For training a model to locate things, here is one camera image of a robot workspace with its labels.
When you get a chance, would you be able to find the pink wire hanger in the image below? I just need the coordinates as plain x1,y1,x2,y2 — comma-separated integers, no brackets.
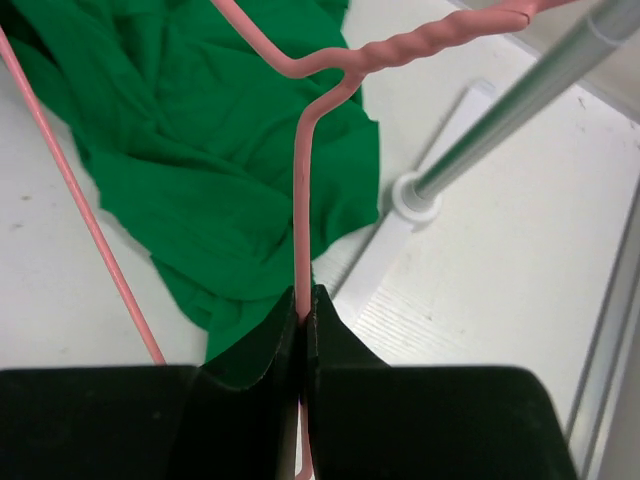
1,1,551,479

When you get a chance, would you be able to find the green t shirt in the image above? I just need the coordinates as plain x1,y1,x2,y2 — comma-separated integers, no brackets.
0,0,382,391

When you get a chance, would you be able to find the aluminium rail right side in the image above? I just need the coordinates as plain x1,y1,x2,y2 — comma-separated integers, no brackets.
566,191,639,479

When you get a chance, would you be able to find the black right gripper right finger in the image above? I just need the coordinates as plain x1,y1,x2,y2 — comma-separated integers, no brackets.
306,285,576,479

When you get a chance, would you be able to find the white clothes rack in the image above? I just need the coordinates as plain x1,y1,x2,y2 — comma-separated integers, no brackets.
329,0,640,321

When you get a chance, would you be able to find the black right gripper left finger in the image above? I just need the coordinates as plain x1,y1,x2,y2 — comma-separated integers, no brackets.
1,291,298,479

